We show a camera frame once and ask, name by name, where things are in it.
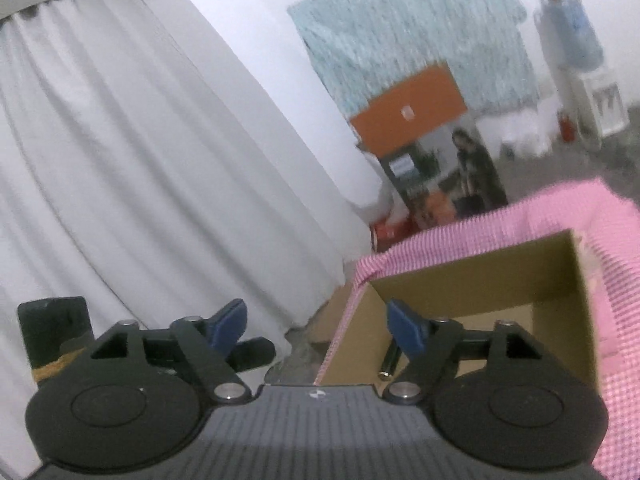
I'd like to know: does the small red box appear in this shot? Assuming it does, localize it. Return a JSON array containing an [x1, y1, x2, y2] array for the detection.
[[370, 218, 416, 254]]

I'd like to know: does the white water dispenser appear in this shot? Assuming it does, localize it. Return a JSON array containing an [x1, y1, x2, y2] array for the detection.
[[568, 66, 630, 139]]

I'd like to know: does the pink checkered tablecloth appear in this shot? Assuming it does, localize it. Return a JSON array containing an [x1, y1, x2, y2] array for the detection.
[[345, 179, 639, 479]]

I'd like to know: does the brown cardboard box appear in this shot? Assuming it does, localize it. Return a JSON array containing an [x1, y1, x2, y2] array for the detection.
[[316, 231, 601, 388]]

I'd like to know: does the red bottle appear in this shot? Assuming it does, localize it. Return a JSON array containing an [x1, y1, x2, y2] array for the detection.
[[558, 112, 577, 143]]

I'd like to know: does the blue patterned wall cloth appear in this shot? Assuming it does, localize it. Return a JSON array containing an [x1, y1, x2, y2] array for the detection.
[[288, 0, 538, 118]]

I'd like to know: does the white curtain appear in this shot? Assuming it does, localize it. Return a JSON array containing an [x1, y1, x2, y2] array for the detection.
[[1, 0, 368, 478]]

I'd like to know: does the orange Philips product box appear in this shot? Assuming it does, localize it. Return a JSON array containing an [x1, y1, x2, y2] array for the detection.
[[349, 63, 509, 230]]

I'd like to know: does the black cylinder flashlight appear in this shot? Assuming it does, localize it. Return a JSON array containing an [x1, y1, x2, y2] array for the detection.
[[378, 339, 402, 382]]

